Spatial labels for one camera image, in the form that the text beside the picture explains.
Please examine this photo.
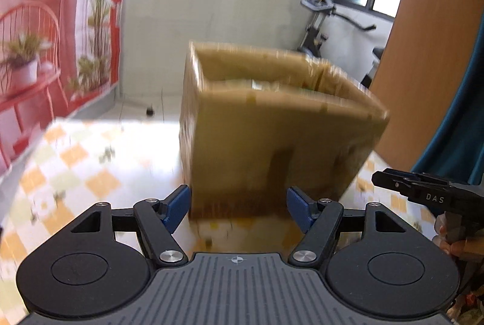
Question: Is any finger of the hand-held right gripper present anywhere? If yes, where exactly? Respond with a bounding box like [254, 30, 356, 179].
[371, 168, 417, 199]

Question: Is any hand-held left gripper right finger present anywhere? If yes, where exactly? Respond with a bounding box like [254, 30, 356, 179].
[286, 187, 409, 266]

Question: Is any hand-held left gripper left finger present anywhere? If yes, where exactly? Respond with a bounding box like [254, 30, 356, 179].
[72, 185, 190, 266]

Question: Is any brown cardboard box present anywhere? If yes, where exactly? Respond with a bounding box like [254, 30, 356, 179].
[178, 41, 391, 231]

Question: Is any person's right hand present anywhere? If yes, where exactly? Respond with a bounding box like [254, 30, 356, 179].
[434, 212, 484, 258]

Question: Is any checkered floral tablecloth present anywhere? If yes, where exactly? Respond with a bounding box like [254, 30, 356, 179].
[0, 119, 454, 310]

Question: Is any wooden door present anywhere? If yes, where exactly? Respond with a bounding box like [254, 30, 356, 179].
[368, 0, 484, 174]

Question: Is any black exercise bike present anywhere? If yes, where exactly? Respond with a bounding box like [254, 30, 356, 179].
[291, 0, 386, 87]

